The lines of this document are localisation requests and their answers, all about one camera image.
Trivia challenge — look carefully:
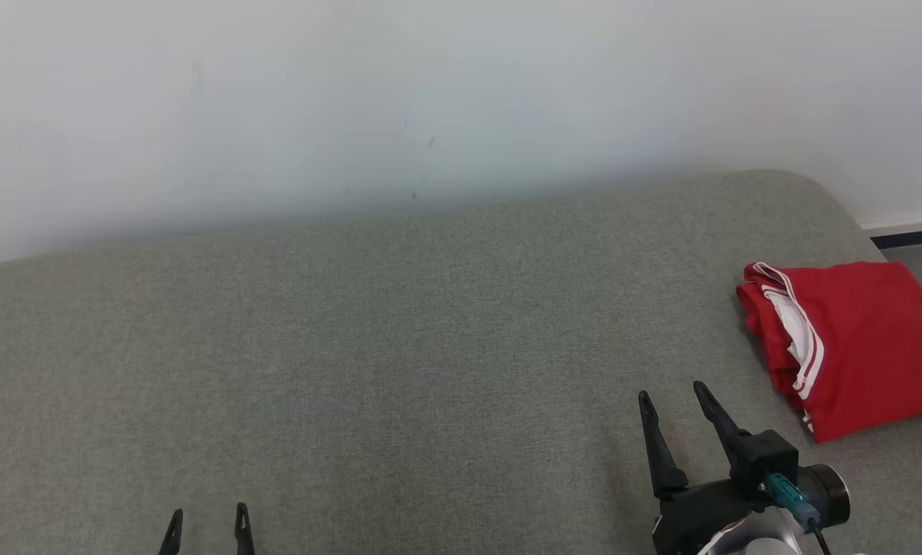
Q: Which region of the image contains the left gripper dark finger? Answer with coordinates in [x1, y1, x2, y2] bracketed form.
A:
[159, 509, 184, 555]
[234, 503, 255, 555]

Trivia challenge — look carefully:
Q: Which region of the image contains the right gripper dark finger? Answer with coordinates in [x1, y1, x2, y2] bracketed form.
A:
[692, 381, 751, 463]
[637, 391, 689, 498]

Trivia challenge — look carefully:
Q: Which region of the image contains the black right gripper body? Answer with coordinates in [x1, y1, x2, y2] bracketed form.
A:
[652, 478, 770, 555]

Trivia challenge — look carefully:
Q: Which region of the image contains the red white-trimmed garment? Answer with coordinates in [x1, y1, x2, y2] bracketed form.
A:
[736, 261, 922, 444]

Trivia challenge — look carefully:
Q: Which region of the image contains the right camera cable teal plug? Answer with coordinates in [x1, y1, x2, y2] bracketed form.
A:
[766, 473, 832, 555]

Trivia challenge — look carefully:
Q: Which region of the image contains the black white wall baseboard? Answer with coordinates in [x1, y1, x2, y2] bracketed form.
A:
[860, 214, 922, 249]

